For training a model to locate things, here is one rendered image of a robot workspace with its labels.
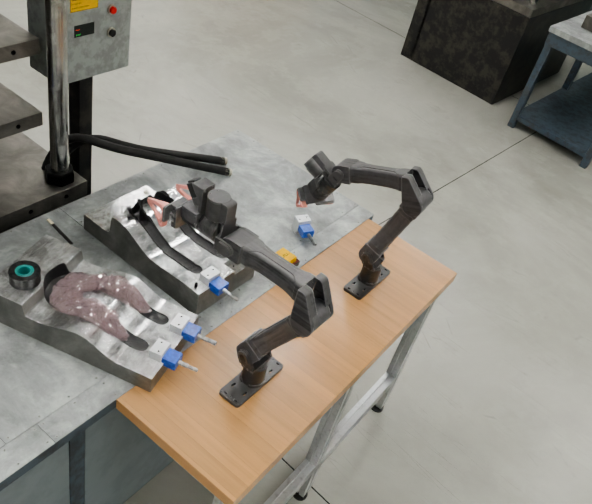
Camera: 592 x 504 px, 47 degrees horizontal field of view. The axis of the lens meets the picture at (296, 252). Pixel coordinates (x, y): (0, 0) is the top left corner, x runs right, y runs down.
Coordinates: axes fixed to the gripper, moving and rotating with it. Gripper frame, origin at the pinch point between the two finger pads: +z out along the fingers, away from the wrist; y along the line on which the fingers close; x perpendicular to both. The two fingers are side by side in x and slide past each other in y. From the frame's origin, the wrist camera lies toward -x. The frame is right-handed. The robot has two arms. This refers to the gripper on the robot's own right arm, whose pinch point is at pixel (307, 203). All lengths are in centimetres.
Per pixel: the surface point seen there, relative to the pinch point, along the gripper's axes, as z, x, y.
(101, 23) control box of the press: 5, -73, 54
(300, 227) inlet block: 6.2, 6.4, 1.7
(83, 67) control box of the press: 15, -63, 61
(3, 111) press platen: 16, -47, 88
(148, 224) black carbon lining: 1, 0, 55
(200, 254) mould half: -2.8, 13.1, 42.6
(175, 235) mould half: 1.7, 4.8, 47.4
